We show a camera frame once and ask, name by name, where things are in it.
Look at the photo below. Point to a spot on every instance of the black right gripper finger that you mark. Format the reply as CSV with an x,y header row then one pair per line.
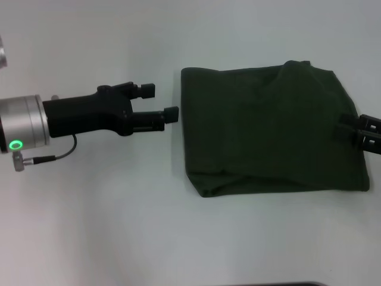
x,y
363,122
360,140

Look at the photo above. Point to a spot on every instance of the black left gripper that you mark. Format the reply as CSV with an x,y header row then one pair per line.
x,y
86,114

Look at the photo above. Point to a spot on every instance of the dark green FREE T-shirt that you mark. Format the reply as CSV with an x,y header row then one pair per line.
x,y
253,128

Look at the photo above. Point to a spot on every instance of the small silver gripper plug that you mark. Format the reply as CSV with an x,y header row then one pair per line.
x,y
55,97

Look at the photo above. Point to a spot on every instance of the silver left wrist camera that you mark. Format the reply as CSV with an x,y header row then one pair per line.
x,y
3,53

